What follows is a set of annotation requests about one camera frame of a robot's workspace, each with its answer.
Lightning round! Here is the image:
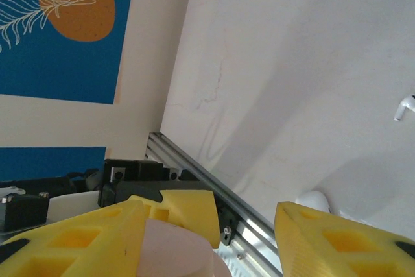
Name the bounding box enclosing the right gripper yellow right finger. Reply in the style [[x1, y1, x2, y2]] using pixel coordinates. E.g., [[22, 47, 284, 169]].
[[274, 201, 415, 277]]

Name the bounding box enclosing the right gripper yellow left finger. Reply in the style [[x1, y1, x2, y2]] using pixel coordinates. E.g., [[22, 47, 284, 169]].
[[0, 199, 147, 277]]

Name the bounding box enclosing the pink earbud charging case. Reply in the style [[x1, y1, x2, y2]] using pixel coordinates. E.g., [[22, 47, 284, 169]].
[[135, 218, 234, 277]]

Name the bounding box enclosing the white earbud charging case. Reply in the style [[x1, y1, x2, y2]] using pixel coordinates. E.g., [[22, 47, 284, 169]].
[[296, 190, 342, 219]]

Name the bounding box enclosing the white earbud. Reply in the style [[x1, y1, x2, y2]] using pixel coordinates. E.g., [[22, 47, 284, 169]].
[[393, 93, 415, 122]]

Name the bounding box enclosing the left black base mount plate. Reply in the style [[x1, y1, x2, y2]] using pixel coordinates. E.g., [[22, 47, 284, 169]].
[[216, 204, 241, 248]]

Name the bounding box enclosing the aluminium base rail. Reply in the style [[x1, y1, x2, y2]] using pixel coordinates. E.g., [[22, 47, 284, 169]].
[[143, 131, 283, 277]]

